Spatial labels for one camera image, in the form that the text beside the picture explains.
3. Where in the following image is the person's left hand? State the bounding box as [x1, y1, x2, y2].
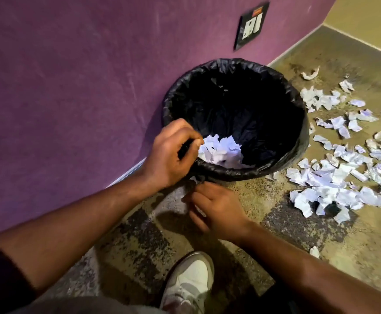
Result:
[143, 118, 205, 191]

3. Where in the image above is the person's right hand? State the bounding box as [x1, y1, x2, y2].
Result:
[182, 181, 254, 243]

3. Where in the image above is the black trash bin with liner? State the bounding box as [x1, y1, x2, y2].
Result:
[162, 58, 310, 183]

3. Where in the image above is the person's right forearm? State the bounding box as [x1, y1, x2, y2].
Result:
[239, 222, 381, 314]

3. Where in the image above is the person's left forearm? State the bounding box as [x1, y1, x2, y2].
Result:
[0, 169, 160, 293]

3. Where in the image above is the heap of paper scraps inside bin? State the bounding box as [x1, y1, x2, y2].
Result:
[198, 134, 255, 170]

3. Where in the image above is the white sneaker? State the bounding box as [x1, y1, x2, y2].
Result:
[159, 251, 215, 314]

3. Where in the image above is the scattered torn paper scraps pile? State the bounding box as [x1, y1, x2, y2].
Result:
[285, 66, 381, 225]

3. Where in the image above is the grey trouser leg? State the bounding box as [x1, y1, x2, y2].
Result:
[10, 296, 166, 314]

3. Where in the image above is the dark sleeve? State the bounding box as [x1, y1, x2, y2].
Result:
[0, 240, 38, 314]

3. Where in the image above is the black wall switch socket plate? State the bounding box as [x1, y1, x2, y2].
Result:
[234, 1, 270, 51]

